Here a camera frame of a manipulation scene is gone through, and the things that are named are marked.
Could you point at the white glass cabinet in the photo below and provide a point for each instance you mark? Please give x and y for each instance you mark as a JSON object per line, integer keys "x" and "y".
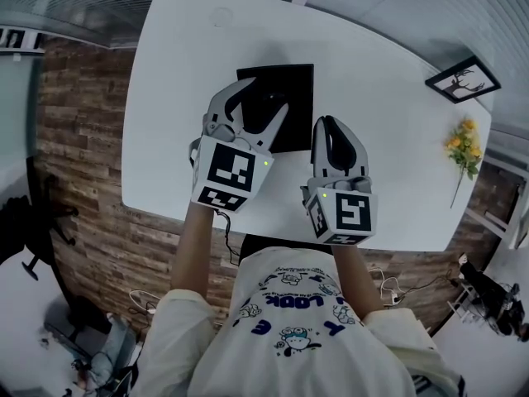
{"x": 502, "y": 205}

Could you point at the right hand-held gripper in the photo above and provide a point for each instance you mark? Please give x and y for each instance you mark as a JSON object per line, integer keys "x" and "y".
{"x": 351, "y": 213}

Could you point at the black white patterned strip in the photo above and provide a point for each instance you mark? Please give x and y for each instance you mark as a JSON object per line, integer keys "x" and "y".
{"x": 20, "y": 40}

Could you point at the black framed antler picture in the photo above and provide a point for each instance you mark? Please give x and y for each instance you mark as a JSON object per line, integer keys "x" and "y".
{"x": 463, "y": 80}

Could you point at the person's black trousers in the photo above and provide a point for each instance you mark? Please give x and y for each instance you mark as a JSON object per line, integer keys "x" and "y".
{"x": 256, "y": 244}

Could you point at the black chair with clutter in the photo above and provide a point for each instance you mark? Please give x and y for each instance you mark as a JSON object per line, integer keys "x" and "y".
{"x": 492, "y": 296}

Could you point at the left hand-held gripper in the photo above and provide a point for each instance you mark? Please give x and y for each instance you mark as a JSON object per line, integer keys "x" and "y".
{"x": 229, "y": 168}

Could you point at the person's right forearm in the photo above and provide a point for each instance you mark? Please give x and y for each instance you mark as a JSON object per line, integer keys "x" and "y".
{"x": 355, "y": 279}

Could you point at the yellow flower sprig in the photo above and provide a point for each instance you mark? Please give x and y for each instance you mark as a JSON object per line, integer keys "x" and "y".
{"x": 465, "y": 147}

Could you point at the large white power strip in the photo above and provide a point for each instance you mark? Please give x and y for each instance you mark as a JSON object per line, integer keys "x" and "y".
{"x": 396, "y": 299}

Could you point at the person's left forearm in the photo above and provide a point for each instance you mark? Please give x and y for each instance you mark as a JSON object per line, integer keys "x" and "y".
{"x": 194, "y": 250}

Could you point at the black box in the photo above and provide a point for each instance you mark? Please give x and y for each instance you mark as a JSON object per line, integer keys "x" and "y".
{"x": 295, "y": 110}

